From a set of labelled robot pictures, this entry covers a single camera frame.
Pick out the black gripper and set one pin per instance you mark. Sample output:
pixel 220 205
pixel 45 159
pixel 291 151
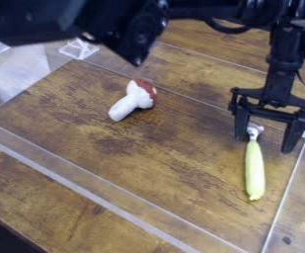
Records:
pixel 272 102

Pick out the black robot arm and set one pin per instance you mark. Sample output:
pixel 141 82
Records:
pixel 127 25

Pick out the red white toy mushroom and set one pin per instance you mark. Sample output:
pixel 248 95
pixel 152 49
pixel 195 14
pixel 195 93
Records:
pixel 141 94

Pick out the clear acrylic enclosure wall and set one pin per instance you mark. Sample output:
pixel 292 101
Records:
pixel 167 167

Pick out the clear acrylic triangular bracket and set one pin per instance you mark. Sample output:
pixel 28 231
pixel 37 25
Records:
pixel 77 49

